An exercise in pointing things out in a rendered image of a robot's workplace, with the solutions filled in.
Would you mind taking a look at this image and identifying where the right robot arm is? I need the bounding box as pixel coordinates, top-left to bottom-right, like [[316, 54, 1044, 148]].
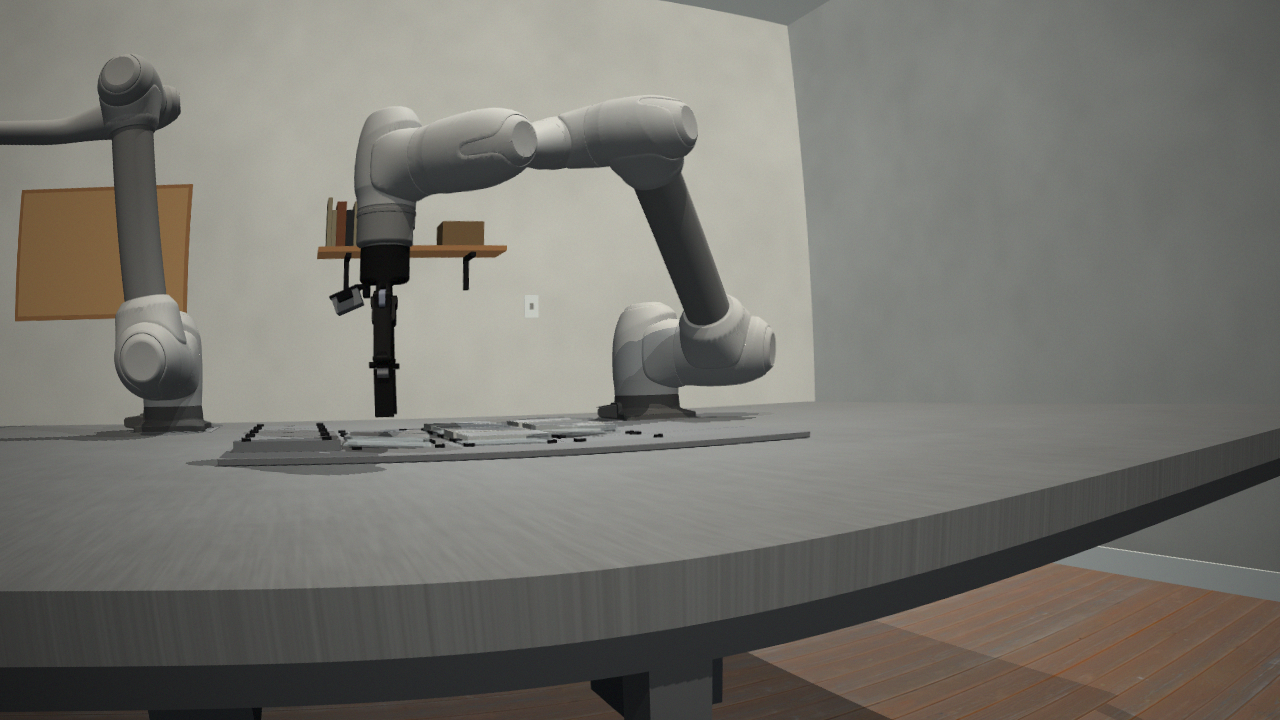
[[0, 54, 212, 432]]

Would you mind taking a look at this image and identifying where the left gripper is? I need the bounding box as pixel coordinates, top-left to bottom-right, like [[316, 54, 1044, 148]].
[[360, 243, 410, 416]]

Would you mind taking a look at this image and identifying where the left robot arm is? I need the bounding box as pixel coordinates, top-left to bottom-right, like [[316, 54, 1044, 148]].
[[355, 95, 776, 420]]

